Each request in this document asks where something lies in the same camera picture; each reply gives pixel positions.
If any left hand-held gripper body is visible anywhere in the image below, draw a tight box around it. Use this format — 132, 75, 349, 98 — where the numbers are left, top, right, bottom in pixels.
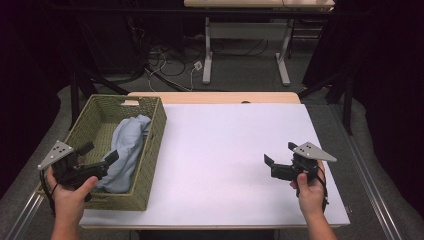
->
37, 140, 110, 188

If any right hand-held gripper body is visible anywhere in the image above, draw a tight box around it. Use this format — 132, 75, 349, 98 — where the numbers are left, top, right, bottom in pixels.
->
270, 141, 338, 183

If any light blue cloth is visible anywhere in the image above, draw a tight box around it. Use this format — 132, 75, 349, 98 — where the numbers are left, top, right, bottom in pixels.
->
94, 114, 153, 195

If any green woven basket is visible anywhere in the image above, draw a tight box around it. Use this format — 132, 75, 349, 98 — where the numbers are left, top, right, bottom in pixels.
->
35, 94, 168, 212

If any person's right hand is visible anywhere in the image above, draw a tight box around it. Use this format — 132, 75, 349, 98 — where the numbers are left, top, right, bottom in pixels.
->
289, 161, 327, 218

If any person's left hand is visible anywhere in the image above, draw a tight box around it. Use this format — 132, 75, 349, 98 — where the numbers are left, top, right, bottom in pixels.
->
46, 166, 99, 219

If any white table mat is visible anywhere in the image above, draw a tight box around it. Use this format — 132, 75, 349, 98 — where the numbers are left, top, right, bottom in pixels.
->
79, 103, 351, 228

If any black metal stand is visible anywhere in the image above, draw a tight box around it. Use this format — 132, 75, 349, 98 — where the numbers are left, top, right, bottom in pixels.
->
297, 69, 355, 136
68, 63, 130, 131

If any white desk with metal legs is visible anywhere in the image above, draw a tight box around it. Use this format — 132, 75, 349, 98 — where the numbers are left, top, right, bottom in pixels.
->
183, 0, 336, 87

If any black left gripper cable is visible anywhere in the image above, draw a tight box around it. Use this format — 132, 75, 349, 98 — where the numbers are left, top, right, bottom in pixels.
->
39, 169, 60, 216

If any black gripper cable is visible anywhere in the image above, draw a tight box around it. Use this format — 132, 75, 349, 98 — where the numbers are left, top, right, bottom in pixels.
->
39, 169, 60, 216
315, 165, 330, 214

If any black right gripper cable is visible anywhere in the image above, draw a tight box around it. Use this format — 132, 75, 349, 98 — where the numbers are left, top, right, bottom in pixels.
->
315, 165, 330, 214

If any silver floor rail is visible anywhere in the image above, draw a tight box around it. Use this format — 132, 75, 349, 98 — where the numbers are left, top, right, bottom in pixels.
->
333, 105, 405, 240
5, 192, 45, 240

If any white floor cable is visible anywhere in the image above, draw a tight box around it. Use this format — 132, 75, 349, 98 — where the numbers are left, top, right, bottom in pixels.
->
145, 49, 201, 93

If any black floor cable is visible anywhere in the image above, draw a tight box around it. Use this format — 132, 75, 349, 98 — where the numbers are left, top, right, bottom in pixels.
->
146, 39, 270, 78

